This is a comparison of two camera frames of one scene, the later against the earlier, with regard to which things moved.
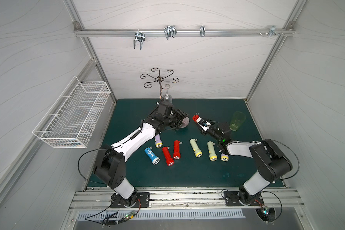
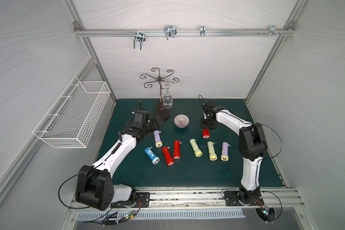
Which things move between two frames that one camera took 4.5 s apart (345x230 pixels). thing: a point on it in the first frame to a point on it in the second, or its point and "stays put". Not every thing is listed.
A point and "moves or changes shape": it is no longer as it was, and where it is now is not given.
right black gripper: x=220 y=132 to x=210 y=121
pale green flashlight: x=198 y=152 stays put
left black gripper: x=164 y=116 to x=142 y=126
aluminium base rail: x=188 y=198 stays put
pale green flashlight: x=212 y=155 stays put
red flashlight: x=170 y=161 stays put
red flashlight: x=195 y=117 moves or changes shape
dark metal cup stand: x=159 y=79 stays put
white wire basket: x=70 y=120 stays put
